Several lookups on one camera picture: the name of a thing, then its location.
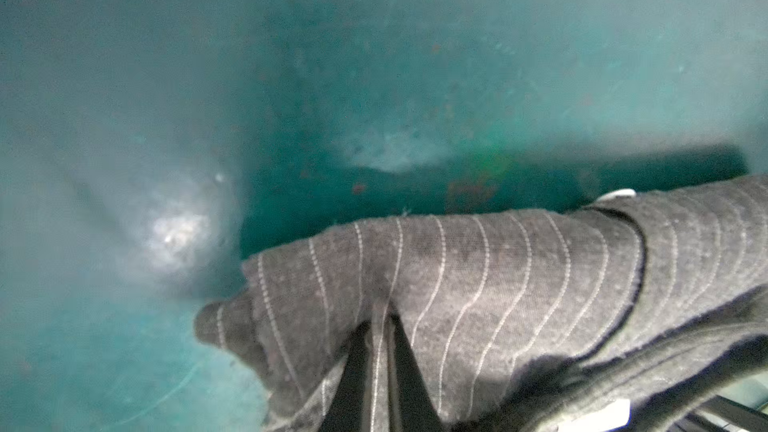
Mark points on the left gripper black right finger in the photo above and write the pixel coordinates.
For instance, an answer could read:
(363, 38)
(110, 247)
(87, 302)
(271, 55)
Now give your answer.
(409, 405)

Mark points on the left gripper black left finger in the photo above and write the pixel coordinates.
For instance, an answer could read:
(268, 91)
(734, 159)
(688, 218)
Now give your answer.
(351, 408)

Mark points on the dark grey striped shirt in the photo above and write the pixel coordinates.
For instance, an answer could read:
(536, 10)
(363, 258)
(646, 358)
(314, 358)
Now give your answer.
(519, 320)

